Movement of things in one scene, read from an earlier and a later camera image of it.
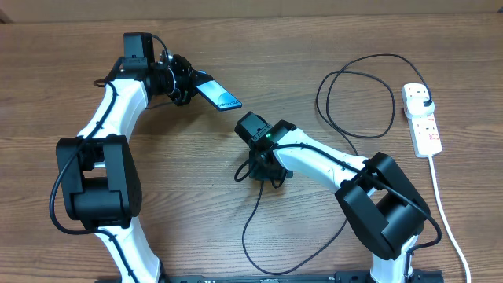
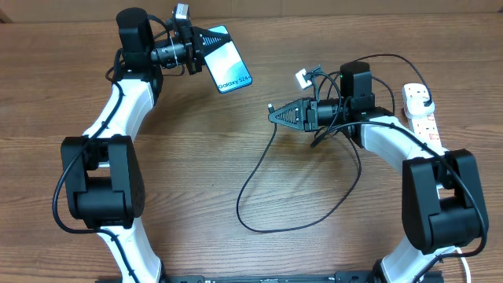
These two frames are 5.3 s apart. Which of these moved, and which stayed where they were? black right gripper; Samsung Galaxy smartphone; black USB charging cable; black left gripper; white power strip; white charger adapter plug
Moved: Samsung Galaxy smartphone; black left gripper; black USB charging cable; black right gripper
Stayed: white power strip; white charger adapter plug
